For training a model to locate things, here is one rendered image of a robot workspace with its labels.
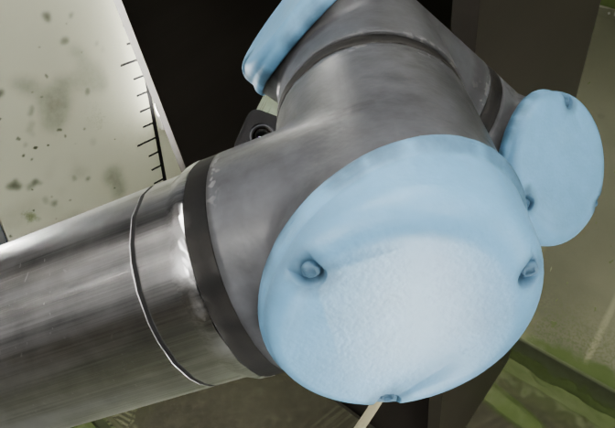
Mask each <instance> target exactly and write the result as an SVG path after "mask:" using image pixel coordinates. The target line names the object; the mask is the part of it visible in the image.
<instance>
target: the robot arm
mask: <svg viewBox="0 0 615 428"><path fill-rule="evenodd" d="M242 70H243V76H244V77H245V78H246V79H247V80H248V81H249V82H250V83H252V84H253V86H254V89H255V91H256V92H257V93H258V94H260V95H262V96H264V95H267V96H268V97H270V98H271V99H273V100H274V101H275V102H277V103H278V105H277V116H275V115H273V114H271V113H268V112H264V111H261V110H252V111H250V112H249V113H248V115H247V117H246V119H245V121H244V123H243V127H242V129H241V131H240V133H239V135H238V137H237V139H236V142H235V144H234V147H233V148H230V149H228V150H225V151H222V152H220V153H218V154H216V155H212V156H210V157H207V158H205V159H202V160H199V161H197V162H195V163H193V164H192V165H190V166H189V167H187V168H186V169H185V170H184V171H183V172H182V173H181V174H180V175H179V176H176V177H172V178H170V179H168V180H166V181H163V182H161V183H158V184H155V185H153V186H151V187H147V188H145V189H142V190H140V191H137V192H135V193H133V194H130V195H128V196H125V197H123V198H119V199H117V200H115V201H112V202H109V203H107V204H104V205H102V206H100V207H98V208H95V209H91V210H88V211H86V212H83V213H81V214H79V215H77V216H74V217H72V218H69V219H65V220H63V221H61V222H58V223H56V224H53V225H51V226H48V227H46V228H44V229H41V230H37V231H35V232H32V233H30V234H28V235H26V236H23V237H20V238H18V239H15V240H13V241H10V242H7V243H5V244H2V245H0V428H71V427H74V426H77V425H81V424H84V423H89V422H93V421H96V420H100V419H102V418H106V417H109V416H113V415H116V414H118V413H122V412H128V411H131V410H134V409H137V408H141V407H144V406H147V405H150V404H154V403H157V402H161V401H166V400H169V399H173V398H176V397H179V396H182V395H186V394H189V393H192V392H195V391H201V390H204V389H208V388H210V387H214V386H217V385H221V384H223V383H227V382H230V381H234V380H239V379H242V378H246V377H249V378H255V379H262V378H267V377H271V376H274V375H276V374H279V373H283V372H285V373H286V374H287V375H288V376H290V377H291V378H292V379H293V380H294V381H296V382H297V383H299V384H300V385H301V386H303V387H305V388H306V389H308V390H310V391H313V392H315V393H316V394H318V395H321V396H323V397H326V398H329V399H332V400H335V401H343V402H347V403H353V404H363V405H374V404H375V403H376V402H377V401H378V402H391V401H397V402H400V403H403V402H410V401H417V400H422V399H424V398H428V397H432V396H435V395H438V394H439V393H442V392H445V391H449V390H451V389H454V388H456V387H457V386H459V385H461V384H463V383H465V382H467V381H469V380H471V379H473V378H475V377H477V376H478V375H480V374H481V373H482V372H483V371H485V370H486V369H488V368H489V367H491V366H492V365H493V364H494V363H496V362H497V361H498V360H499V359H500V358H502V357H503V356H504V355H505V354H506V353H507V352H508V351H509V350H510V349H511V348H512V346H513V345H514V344H515V343H516V342H517V341H518V339H519V338H520V336H521V335H522V334H523V332H524V331H525V329H526V328H527V327H528V325H529V323H530V322H531V320H532V318H533V316H534V312H535V310H536V307H537V305H538V303H539V300H540V296H541V293H542V288H543V281H544V259H543V254H542V249H541V246H556V245H559V244H562V243H564V242H567V241H569V240H571V239H572V238H574V237H575V236H577V235H578V234H579V233H580V232H581V231H582V230H583V229H584V227H585V226H586V225H587V224H588V222H589V220H590V218H591V217H592V215H593V213H594V211H595V207H596V206H597V205H598V198H599V196H600V193H601V189H602V184H603V177H604V155H603V148H602V142H601V139H600V135H599V130H598V127H597V126H596V123H595V121H594V119H593V118H592V116H591V114H590V113H589V111H588V109H587V108H586V107H585V106H584V105H583V104H582V103H581V102H580V101H579V100H578V99H576V98H575V97H573V96H572V95H570V94H567V93H564V92H562V91H550V90H537V91H533V92H531V93H529V94H528V95H527V96H523V95H521V94H519V93H517V92H516V91H515V90H514V89H513V88H512V87H511V86H510V85H509V84H508V83H507V82H506V81H505V80H503V79H502V78H501V77H500V76H499V75H498V74H497V73H496V72H495V71H494V70H493V69H492V68H491V67H489V66H488V65H487V64H486V63H485V62H484V61H483V60H482V59H481V58H480V57H478V56H477V55H476V54H475V53H474V52H473V51H472V50H471V49H470V48H469V47H467V46H466V45H465V44H464V43H463V42H462V41H461V40H460V39H459V38H458V37H456V36H455V35H454V34H453V33H452V32H451V31H450V30H449V29H448V28H447V27H445V26H444V25H443V24H442V23H441V22H440V21H439V20H438V19H437V18H435V17H434V16H433V15H432V14H431V13H430V12H429V11H428V10H427V9H425V8H424V7H423V6H422V5H421V4H420V3H419V2H418V1H417V0H282V1H281V3H280V4H279V5H278V7H277V8H276V9H275V11H274V12H273V14H272V15H270V17H269V18H268V20H267V21H266V23H265V24H264V26H263V27H262V29H261V30H260V32H259V33H258V35H257V36H256V38H255V40H254V42H253V43H252V45H251V46H250V48H249V49H248V51H247V53H246V55H245V57H244V60H243V65H242Z"/></svg>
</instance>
